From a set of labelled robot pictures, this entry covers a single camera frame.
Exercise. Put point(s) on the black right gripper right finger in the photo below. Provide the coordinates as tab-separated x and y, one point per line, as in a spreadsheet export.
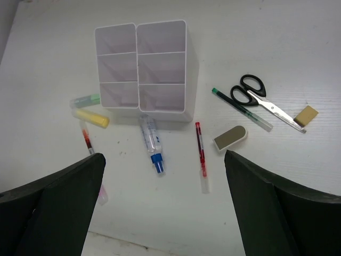
277	216

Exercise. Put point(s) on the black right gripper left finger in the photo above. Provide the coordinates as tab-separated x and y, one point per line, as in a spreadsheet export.
51	216

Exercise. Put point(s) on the orange-red gel pen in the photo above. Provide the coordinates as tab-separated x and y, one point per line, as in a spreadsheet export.
86	137

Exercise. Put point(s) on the red gel pen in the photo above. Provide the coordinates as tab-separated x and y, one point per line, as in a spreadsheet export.
203	169

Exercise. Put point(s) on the blue-capped glue bottle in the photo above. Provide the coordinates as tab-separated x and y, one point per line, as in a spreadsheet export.
152	142

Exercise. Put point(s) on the pink highlighter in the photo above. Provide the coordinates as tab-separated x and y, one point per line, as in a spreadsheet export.
102	197

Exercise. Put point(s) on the green gel pen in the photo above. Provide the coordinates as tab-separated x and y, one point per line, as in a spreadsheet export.
253	117

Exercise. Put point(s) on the tan eraser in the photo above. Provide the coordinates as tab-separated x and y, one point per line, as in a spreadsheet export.
306	116

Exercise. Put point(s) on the yellow highlighter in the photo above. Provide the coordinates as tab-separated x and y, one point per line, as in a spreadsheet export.
91	117

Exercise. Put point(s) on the green highlighter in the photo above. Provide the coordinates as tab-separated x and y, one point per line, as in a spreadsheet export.
85	101

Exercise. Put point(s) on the white six-compartment organizer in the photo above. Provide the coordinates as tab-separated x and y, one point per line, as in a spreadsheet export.
150	69

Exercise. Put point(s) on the black-handled scissors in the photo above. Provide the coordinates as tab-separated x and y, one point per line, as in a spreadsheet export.
258	97

